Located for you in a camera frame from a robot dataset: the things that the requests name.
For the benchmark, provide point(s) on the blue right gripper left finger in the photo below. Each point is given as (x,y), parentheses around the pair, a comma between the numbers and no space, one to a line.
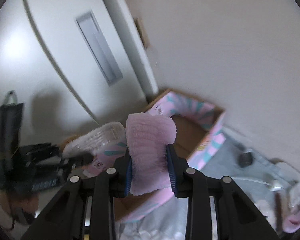
(128,173)

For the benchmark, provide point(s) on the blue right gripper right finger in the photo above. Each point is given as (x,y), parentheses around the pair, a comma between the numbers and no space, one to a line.
(172,161)

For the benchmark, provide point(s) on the pink fluffy wristband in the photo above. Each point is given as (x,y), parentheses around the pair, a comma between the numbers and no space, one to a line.
(147,137)

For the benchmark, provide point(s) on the pink teal cardboard box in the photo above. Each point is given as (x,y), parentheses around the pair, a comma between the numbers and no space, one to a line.
(199,136)

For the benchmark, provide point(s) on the person's left hand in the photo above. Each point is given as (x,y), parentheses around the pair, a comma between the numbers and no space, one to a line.
(21,208)

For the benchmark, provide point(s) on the black hanging bag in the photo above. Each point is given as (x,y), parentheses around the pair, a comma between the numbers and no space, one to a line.
(11,113)

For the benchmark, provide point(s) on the floral light blue cloth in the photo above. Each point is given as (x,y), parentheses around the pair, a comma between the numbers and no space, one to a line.
(264,182)

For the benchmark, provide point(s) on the white sliding door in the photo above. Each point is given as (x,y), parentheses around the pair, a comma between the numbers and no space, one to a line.
(69,66)

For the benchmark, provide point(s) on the pink fluffy headband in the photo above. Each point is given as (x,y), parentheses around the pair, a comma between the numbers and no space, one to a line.
(291,223)

